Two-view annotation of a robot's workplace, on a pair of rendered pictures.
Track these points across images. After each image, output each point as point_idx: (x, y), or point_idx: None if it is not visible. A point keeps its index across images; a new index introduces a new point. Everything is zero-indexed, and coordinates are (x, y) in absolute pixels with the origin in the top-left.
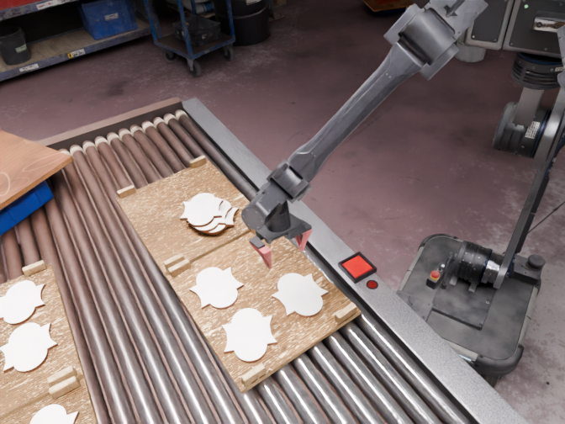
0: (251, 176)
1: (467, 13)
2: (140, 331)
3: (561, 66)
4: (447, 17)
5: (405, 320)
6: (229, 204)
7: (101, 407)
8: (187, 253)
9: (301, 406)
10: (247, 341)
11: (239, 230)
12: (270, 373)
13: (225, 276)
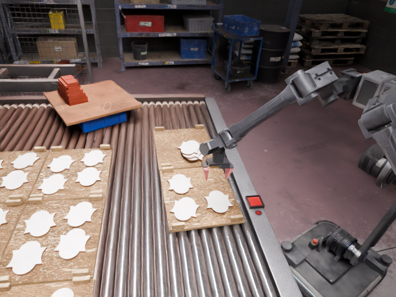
0: None
1: (326, 80)
2: (137, 190)
3: None
4: (315, 79)
5: (267, 235)
6: None
7: (106, 213)
8: (174, 165)
9: (194, 249)
10: (182, 211)
11: None
12: (186, 229)
13: (186, 180)
